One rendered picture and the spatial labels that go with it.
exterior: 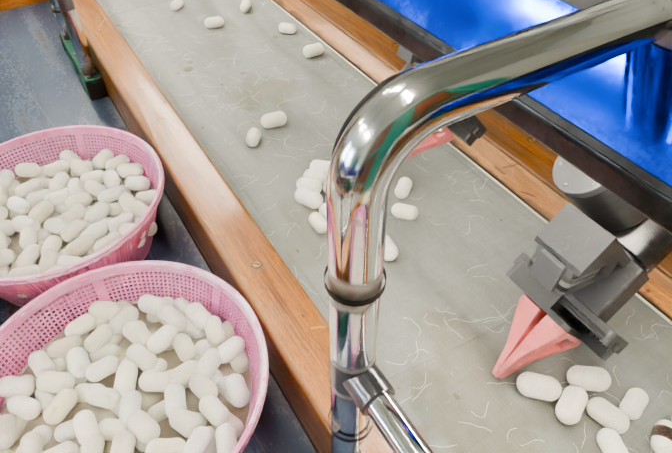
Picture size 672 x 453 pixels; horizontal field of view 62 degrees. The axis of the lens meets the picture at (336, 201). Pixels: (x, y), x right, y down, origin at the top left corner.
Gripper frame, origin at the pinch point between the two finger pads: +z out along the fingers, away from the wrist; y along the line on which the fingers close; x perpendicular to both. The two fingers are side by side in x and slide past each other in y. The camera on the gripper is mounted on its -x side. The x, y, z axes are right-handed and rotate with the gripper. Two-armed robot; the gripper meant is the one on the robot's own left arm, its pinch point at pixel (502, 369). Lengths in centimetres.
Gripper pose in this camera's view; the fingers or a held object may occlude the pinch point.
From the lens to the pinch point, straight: 54.9
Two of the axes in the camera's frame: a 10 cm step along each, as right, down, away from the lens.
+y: 5.3, 5.8, -6.2
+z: -6.4, 7.5, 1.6
